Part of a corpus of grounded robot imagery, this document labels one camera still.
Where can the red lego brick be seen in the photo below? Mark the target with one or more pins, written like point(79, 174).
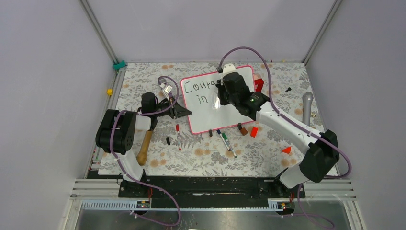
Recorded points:
point(258, 82)

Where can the green capped marker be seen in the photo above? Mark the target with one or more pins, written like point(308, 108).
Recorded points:
point(228, 144)

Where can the red triangular block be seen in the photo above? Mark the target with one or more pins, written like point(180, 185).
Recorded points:
point(287, 150)

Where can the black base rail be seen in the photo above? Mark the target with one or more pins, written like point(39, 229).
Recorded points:
point(208, 192)

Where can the red rectangular block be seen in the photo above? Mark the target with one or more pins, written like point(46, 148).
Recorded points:
point(254, 132)

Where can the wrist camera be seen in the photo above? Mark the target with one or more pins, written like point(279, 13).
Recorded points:
point(166, 90)
point(228, 68)

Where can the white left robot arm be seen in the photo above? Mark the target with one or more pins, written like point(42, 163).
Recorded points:
point(116, 132)

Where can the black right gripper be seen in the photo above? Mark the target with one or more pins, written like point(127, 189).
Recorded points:
point(221, 86)

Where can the blue capped marker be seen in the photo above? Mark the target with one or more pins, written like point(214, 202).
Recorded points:
point(223, 140)

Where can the brown wooden cylinder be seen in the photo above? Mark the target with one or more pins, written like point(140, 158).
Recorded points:
point(243, 131)

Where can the red capped marker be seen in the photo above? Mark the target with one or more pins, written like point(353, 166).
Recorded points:
point(178, 136)

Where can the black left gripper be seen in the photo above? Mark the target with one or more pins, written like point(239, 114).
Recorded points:
point(179, 110)

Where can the floral table mat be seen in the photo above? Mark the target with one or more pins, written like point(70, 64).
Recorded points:
point(202, 155)

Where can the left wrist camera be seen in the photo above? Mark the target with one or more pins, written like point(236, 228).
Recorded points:
point(166, 90)

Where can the pink framed whiteboard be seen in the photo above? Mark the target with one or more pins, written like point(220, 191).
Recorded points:
point(200, 97)

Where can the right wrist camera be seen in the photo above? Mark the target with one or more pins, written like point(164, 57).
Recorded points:
point(228, 68)

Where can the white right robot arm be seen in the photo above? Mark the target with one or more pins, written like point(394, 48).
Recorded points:
point(319, 149)

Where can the teal clamp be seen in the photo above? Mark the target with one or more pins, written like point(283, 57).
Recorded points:
point(119, 65)

